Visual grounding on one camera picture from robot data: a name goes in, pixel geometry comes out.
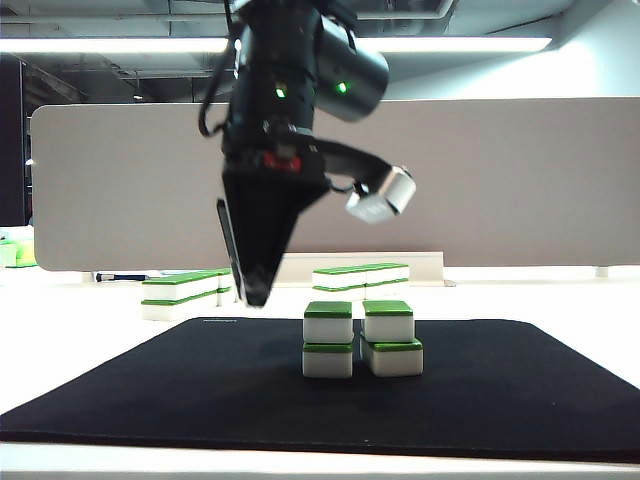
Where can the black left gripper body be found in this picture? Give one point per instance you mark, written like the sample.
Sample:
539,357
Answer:
275,150

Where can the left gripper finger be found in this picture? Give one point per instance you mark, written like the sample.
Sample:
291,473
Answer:
229,237
265,225

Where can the green white mahjong tile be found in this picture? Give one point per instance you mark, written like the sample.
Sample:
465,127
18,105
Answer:
327,362
403,274
212,299
358,279
389,290
389,327
358,294
330,281
162,292
162,311
328,329
394,361
330,295
226,297
374,276
224,281
374,292
212,282
403,288
199,285
389,275
199,304

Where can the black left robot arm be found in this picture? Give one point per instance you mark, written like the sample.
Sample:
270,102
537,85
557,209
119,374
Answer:
280,60

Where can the black pen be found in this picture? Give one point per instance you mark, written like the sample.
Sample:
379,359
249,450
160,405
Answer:
125,276

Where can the black rectangular mat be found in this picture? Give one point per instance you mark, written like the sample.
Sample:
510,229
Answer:
150,400

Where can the yellow green object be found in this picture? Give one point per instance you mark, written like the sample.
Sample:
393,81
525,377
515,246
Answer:
26,254

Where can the long ceiling light strip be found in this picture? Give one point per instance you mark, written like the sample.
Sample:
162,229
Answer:
450,45

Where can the white green box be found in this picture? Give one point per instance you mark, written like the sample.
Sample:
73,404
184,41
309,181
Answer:
7,254

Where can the grey desk divider panel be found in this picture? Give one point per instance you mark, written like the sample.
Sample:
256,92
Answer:
500,185

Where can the dark cabinet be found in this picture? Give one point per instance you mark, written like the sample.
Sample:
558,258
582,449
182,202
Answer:
10,150

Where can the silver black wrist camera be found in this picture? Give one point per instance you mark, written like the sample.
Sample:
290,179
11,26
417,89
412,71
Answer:
385,200

